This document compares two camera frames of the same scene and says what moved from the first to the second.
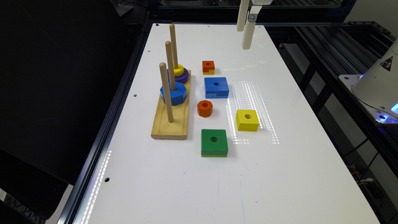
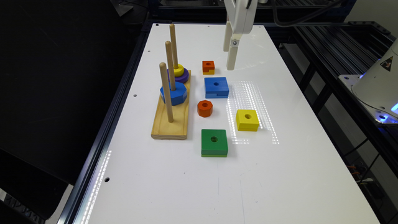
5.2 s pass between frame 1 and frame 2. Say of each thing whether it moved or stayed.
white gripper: moved
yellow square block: stayed
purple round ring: stayed
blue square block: stayed
